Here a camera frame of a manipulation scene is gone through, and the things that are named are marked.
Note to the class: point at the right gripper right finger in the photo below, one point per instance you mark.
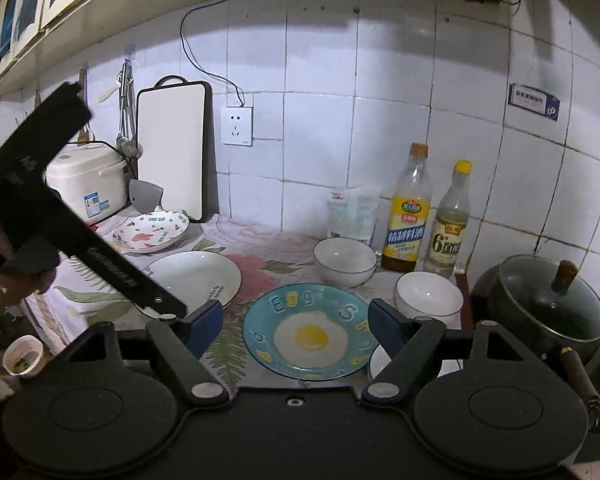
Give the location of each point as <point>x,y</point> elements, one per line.
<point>412,344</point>

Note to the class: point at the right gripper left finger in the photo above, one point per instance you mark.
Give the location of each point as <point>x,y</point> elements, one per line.
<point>179,345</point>

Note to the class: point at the white bowl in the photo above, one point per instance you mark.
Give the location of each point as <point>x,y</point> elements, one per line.
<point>344,262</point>
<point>428,294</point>

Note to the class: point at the white plate black rim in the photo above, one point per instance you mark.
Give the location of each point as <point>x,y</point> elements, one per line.
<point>194,278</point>

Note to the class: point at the teal fried egg plate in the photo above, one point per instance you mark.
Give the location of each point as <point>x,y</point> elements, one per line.
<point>310,332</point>

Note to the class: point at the rabbit carrot patterned plate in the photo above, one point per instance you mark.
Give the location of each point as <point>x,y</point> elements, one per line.
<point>149,233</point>

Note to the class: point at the white rice cooker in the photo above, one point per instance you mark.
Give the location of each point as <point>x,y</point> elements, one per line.
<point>91,179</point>

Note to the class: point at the vinegar bottle yellow cap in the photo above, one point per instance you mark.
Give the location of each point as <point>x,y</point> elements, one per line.
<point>450,223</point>

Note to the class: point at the floral table cloth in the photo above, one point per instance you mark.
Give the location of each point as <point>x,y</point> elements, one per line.
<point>265,257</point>

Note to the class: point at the cooking wine bottle orange cap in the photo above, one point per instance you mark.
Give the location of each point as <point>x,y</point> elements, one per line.
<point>408,214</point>

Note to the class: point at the hanging metal ladle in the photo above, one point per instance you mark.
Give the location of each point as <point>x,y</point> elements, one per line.
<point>127,137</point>

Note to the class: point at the small white cup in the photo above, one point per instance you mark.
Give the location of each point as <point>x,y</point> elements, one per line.
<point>24,358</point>

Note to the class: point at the white salt bag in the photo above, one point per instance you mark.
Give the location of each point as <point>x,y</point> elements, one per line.
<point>352,213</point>

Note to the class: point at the black pot with glass lid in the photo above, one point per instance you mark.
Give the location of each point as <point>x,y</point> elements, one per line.
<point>545,305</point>

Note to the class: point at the white hanging spoon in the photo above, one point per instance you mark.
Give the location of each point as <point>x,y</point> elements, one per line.
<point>112,90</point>

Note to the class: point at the white cutting board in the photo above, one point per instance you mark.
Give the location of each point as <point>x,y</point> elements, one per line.
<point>173,127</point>

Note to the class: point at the wooden pan handle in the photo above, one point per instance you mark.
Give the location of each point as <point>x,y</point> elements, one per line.
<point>573,372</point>

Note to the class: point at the white wall socket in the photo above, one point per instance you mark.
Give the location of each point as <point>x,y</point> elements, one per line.
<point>237,126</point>

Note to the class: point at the blue wall sticker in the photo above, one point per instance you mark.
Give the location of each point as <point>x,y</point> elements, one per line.
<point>535,101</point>

